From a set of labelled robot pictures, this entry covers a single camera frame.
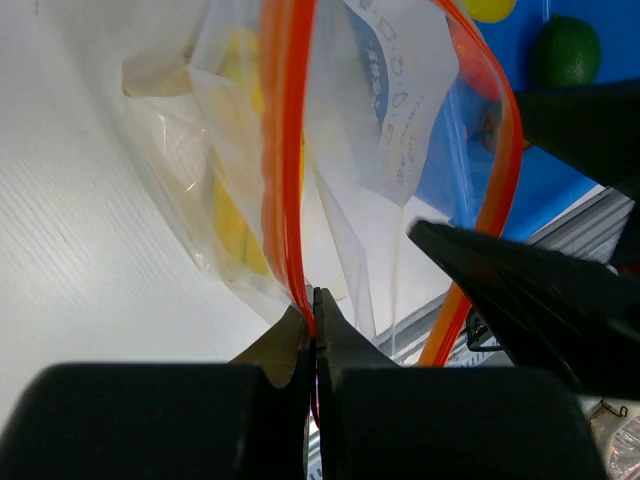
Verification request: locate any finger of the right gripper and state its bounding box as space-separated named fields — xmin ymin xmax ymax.
xmin=515 ymin=78 xmax=639 ymax=200
xmin=408 ymin=220 xmax=639 ymax=400

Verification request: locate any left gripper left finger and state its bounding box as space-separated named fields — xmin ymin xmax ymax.
xmin=1 ymin=308 xmax=311 ymax=479

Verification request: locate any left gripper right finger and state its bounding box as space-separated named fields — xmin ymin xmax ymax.
xmin=313 ymin=289 xmax=606 ymax=479

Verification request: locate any yellow starfruit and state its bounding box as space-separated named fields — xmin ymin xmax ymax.
xmin=462 ymin=0 xmax=517 ymax=23

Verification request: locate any yellow banana bunch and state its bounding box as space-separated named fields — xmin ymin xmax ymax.
xmin=209 ymin=27 xmax=306 ymax=279

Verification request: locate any clear zip top bag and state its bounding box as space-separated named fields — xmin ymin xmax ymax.
xmin=121 ymin=1 xmax=523 ymax=366

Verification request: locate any green lime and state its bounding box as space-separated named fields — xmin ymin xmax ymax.
xmin=526 ymin=15 xmax=602 ymax=88

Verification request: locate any blue plastic bin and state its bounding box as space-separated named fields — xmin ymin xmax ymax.
xmin=344 ymin=0 xmax=640 ymax=241

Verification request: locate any orange carrot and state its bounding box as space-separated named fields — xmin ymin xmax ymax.
xmin=449 ymin=22 xmax=501 ymax=101

